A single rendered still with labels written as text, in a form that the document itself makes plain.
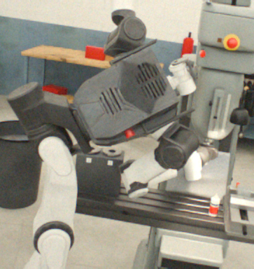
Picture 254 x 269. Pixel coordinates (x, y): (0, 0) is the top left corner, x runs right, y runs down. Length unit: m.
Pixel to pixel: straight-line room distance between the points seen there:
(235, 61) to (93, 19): 4.64
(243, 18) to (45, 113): 0.79
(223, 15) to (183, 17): 4.44
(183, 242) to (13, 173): 1.94
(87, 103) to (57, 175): 0.28
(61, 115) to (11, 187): 2.31
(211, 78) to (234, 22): 0.29
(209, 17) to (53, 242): 0.98
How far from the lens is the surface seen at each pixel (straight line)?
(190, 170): 1.72
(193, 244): 2.01
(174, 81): 1.50
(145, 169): 1.51
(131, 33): 1.45
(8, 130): 3.90
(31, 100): 1.39
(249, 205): 1.99
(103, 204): 2.00
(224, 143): 2.34
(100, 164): 2.00
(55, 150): 1.41
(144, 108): 1.29
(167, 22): 6.06
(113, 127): 1.31
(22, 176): 3.61
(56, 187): 1.49
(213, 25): 1.62
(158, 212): 1.98
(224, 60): 1.73
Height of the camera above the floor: 1.92
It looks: 15 degrees down
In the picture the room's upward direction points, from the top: 8 degrees clockwise
